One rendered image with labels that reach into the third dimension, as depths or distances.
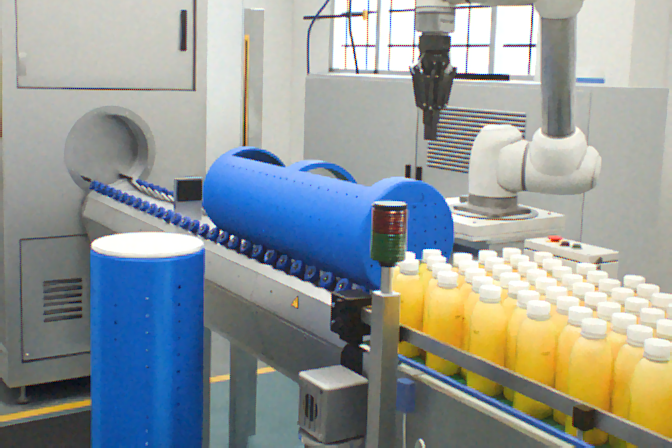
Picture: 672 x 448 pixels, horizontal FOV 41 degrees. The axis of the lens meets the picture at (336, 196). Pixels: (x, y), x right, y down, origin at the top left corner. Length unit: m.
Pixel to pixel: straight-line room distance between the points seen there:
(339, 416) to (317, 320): 0.45
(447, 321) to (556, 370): 0.27
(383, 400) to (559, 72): 1.30
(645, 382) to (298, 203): 1.14
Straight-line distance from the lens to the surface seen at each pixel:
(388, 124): 4.77
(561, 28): 2.60
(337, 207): 2.16
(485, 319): 1.68
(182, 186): 3.24
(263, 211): 2.46
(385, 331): 1.61
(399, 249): 1.57
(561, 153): 2.74
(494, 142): 2.82
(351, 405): 1.89
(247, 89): 3.50
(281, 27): 7.96
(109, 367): 2.31
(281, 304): 2.43
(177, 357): 2.29
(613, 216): 4.01
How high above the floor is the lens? 1.49
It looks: 8 degrees down
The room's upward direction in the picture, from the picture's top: 2 degrees clockwise
